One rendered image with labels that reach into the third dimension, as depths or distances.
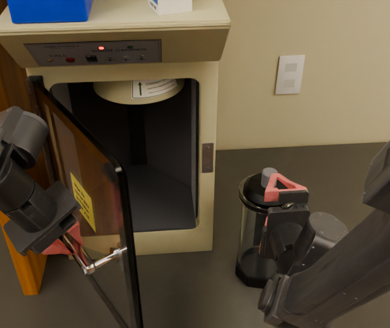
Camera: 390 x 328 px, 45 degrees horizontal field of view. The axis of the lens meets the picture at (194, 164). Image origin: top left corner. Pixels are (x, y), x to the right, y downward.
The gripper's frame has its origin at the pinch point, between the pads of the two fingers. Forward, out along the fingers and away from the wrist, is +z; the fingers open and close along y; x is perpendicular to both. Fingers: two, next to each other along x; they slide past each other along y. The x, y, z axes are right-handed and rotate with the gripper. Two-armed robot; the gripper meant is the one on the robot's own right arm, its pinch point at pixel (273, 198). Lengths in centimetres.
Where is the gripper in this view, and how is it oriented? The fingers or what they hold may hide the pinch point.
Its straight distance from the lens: 83.8
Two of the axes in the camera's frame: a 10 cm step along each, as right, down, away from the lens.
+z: -0.9, -5.8, 8.1
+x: -10.0, 0.6, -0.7
